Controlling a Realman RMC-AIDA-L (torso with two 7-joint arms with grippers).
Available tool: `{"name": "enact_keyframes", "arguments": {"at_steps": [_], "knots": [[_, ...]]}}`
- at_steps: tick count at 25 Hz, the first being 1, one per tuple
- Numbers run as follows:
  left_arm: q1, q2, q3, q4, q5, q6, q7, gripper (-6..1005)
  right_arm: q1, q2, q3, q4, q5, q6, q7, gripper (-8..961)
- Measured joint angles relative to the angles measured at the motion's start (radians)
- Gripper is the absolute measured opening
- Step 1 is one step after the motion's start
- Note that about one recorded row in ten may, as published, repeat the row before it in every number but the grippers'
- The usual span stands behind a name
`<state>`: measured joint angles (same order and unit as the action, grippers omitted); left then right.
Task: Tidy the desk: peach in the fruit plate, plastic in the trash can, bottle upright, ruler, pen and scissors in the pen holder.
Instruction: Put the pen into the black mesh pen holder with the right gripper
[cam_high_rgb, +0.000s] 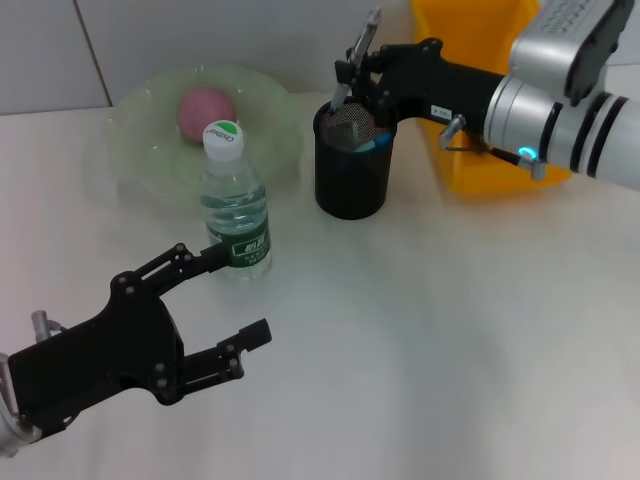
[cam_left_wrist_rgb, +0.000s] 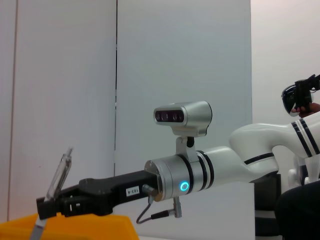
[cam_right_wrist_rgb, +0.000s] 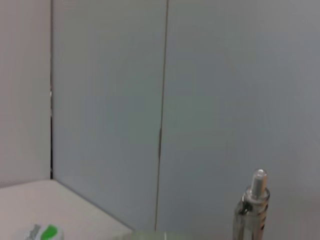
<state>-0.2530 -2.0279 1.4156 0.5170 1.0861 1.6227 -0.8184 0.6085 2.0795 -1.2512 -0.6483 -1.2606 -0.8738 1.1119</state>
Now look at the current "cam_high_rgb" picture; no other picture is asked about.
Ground clear green-label water bottle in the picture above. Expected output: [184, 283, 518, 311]
[199, 119, 274, 282]

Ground black mesh pen holder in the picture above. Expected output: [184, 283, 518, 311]
[313, 97, 398, 220]

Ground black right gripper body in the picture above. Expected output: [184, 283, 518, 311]
[369, 38, 504, 137]

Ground yellow plastic bin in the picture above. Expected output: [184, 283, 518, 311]
[412, 0, 574, 197]

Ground left arm grey cable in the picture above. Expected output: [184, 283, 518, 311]
[30, 309, 69, 344]

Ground blue scissors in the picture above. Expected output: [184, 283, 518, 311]
[355, 130, 394, 153]

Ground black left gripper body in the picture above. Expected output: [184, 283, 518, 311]
[8, 269, 185, 441]

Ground green glass fruit plate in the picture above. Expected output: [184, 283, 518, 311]
[104, 62, 305, 211]

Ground pink peach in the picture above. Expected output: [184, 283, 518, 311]
[175, 87, 237, 147]

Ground clear silver pen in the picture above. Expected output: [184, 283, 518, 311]
[328, 8, 384, 115]

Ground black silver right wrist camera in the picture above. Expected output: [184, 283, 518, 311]
[509, 0, 636, 107]

